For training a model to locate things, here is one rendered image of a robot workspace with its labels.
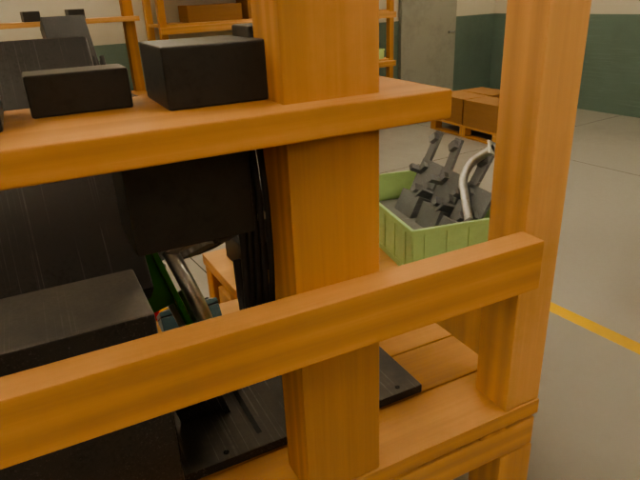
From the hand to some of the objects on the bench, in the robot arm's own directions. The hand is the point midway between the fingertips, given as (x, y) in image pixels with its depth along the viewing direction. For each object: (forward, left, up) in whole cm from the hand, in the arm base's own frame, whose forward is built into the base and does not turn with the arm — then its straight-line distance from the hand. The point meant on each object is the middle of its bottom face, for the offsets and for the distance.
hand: (174, 255), depth 107 cm
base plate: (-2, -11, -35) cm, 37 cm away
